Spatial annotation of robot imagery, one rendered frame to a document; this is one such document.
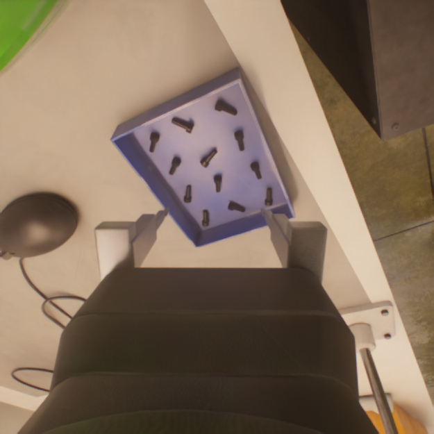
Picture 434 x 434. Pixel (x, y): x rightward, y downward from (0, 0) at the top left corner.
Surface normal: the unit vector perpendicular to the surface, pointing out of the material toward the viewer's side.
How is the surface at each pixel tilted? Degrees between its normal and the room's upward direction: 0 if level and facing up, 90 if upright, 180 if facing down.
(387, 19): 0
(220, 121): 0
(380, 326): 0
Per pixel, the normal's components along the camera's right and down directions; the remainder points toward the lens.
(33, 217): 0.04, -0.13
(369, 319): -0.01, 0.69
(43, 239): 0.22, 0.65
